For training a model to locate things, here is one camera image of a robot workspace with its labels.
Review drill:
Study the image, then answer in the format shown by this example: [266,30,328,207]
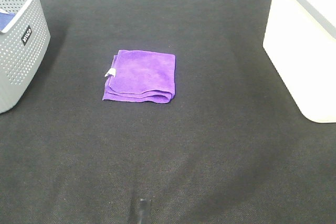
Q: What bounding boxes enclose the white plastic bin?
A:
[263,0,335,123]

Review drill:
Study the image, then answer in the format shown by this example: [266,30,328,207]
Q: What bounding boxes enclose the purple microfiber towel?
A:
[102,50,176,104]

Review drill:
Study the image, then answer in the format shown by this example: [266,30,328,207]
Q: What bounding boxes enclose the grey perforated plastic basket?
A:
[1,0,50,113]

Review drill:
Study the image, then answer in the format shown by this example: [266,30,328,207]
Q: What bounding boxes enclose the blue cloth in basket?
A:
[0,12,15,31]

